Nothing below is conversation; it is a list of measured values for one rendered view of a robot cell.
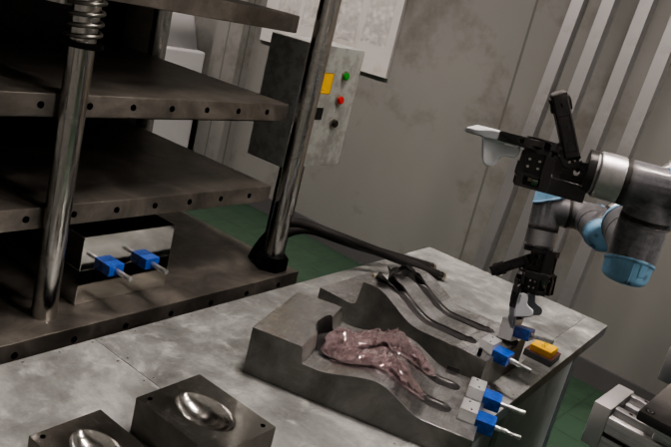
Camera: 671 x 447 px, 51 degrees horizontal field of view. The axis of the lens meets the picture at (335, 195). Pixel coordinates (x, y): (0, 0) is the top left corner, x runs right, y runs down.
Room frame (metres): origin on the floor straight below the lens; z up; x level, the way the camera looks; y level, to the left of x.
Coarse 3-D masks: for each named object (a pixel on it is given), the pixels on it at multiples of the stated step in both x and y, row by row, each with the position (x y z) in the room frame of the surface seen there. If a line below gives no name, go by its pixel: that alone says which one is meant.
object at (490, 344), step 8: (488, 336) 1.62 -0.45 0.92; (480, 344) 1.59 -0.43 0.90; (488, 344) 1.58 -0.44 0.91; (496, 344) 1.59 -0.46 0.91; (488, 352) 1.58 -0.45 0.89; (496, 352) 1.57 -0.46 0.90; (504, 352) 1.57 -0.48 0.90; (512, 352) 1.59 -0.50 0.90; (496, 360) 1.57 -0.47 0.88; (504, 360) 1.56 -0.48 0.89; (512, 360) 1.56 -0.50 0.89; (528, 368) 1.54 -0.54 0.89
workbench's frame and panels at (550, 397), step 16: (576, 352) 1.97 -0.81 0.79; (560, 368) 1.86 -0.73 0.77; (544, 384) 1.98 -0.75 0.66; (560, 384) 2.15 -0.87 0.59; (528, 400) 1.88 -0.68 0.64; (544, 400) 2.04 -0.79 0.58; (560, 400) 2.22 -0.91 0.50; (496, 416) 1.48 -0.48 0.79; (512, 416) 1.78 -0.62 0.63; (528, 416) 1.93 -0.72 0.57; (544, 416) 2.10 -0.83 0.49; (496, 432) 1.69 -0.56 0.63; (528, 432) 1.99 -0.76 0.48; (544, 432) 2.17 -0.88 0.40
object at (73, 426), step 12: (72, 420) 1.00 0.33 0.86; (84, 420) 1.01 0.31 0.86; (96, 420) 1.01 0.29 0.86; (108, 420) 1.02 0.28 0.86; (48, 432) 0.96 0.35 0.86; (60, 432) 0.96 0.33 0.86; (72, 432) 0.97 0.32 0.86; (84, 432) 0.98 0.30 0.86; (96, 432) 0.99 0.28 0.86; (108, 432) 0.99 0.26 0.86; (120, 432) 1.00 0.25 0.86; (36, 444) 0.93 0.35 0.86; (48, 444) 0.93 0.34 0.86; (60, 444) 0.94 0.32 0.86; (72, 444) 0.95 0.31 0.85; (84, 444) 0.97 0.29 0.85; (96, 444) 0.98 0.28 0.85; (108, 444) 0.98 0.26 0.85; (120, 444) 0.97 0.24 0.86; (132, 444) 0.98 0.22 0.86
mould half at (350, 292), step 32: (320, 288) 1.81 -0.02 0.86; (352, 288) 1.85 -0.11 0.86; (384, 288) 1.72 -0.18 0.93; (416, 288) 1.81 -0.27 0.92; (352, 320) 1.74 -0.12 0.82; (384, 320) 1.69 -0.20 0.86; (416, 320) 1.68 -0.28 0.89; (448, 320) 1.74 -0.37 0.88; (480, 320) 1.78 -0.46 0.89; (448, 352) 1.58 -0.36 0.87
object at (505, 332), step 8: (504, 320) 1.69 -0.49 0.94; (520, 320) 1.71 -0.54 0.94; (504, 328) 1.68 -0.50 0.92; (512, 328) 1.67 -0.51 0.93; (520, 328) 1.67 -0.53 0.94; (528, 328) 1.68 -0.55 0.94; (504, 336) 1.67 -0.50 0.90; (512, 336) 1.67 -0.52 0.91; (520, 336) 1.66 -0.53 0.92; (528, 336) 1.65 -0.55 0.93; (536, 336) 1.66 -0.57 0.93
